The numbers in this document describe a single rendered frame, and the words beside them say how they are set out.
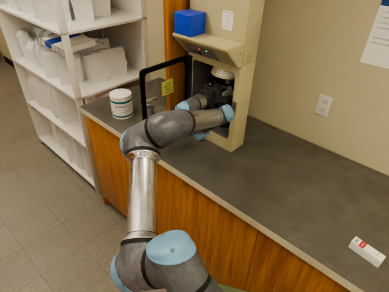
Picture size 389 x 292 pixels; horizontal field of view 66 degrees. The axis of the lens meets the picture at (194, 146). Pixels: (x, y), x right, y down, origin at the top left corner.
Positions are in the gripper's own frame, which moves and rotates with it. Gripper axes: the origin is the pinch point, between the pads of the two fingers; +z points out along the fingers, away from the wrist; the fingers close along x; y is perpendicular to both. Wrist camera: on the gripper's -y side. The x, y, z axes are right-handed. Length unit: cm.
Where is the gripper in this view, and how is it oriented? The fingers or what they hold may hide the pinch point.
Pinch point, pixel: (227, 90)
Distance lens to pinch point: 159.0
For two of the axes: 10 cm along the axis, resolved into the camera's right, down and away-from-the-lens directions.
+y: 0.0, -7.9, -6.1
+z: 6.8, -4.5, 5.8
